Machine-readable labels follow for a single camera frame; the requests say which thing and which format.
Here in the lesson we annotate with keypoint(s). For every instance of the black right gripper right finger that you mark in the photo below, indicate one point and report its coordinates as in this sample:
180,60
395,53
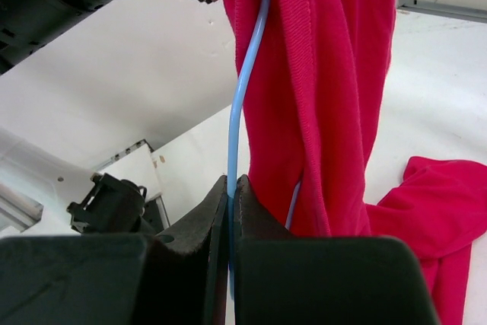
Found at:
280,278

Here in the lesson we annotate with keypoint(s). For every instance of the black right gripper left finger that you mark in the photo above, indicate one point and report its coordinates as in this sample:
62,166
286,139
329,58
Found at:
178,276

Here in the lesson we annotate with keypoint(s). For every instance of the blue wire hanger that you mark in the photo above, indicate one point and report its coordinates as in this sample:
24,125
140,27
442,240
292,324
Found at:
243,80

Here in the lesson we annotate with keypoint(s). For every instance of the red t shirt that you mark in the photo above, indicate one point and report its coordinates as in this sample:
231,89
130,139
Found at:
317,70

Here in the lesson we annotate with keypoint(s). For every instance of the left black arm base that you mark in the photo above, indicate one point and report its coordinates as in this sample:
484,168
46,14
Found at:
118,206

